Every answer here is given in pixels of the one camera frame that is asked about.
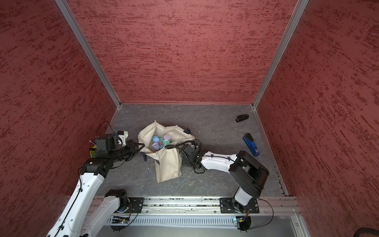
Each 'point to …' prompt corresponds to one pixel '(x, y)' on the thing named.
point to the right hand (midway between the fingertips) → (187, 164)
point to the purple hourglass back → (156, 145)
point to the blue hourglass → (155, 138)
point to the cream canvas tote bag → (168, 161)
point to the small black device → (242, 117)
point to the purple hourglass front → (167, 137)
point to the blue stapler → (251, 144)
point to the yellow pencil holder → (93, 151)
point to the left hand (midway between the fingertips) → (144, 148)
